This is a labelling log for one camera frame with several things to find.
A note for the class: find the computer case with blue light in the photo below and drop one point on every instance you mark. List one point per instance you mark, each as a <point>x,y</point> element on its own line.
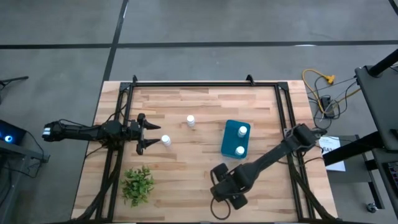
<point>14,132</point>

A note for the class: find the black power adapter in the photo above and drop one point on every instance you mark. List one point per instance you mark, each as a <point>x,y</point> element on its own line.
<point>326,104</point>

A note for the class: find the black tripod leg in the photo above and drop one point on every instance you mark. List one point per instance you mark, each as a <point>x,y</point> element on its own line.
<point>15,79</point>

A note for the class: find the grey caster wheel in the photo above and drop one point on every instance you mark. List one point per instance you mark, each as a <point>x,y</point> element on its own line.
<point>372,208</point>

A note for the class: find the green artificial plant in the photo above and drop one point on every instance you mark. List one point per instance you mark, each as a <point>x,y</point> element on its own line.
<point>136,185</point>

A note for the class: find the white paper sheet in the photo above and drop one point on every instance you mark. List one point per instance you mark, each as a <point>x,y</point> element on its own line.
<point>335,155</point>

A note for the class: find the dark panel with coloured keys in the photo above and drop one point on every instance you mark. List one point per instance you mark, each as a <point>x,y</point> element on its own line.
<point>393,172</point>

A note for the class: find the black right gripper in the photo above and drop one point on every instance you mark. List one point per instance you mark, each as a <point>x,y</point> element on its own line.
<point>225,189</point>

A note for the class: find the black pole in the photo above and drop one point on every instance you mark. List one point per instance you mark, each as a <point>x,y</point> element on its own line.
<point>384,63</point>

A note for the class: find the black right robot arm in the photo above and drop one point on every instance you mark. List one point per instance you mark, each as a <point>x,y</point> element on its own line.
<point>273,155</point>

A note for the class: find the black cart top panel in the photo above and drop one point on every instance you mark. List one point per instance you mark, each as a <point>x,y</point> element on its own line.
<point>379,102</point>

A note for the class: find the teal plastic basket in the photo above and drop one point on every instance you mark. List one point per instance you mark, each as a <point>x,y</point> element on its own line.
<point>230,140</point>

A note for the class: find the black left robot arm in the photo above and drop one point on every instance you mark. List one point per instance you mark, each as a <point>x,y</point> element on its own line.
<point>93,133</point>

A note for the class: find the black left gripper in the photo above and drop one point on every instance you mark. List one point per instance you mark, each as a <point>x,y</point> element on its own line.
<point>133,130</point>

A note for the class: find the black equipment stand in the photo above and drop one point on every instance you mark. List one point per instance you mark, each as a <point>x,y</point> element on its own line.
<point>18,149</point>

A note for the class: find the white pill bottle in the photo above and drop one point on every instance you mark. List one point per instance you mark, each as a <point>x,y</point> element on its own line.
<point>190,120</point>
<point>242,131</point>
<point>166,140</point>
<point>239,151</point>

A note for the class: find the black aluminium table frame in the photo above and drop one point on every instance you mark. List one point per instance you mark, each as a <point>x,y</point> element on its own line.
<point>233,84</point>

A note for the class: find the black cart base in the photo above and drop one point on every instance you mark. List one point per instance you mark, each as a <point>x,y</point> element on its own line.
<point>351,149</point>

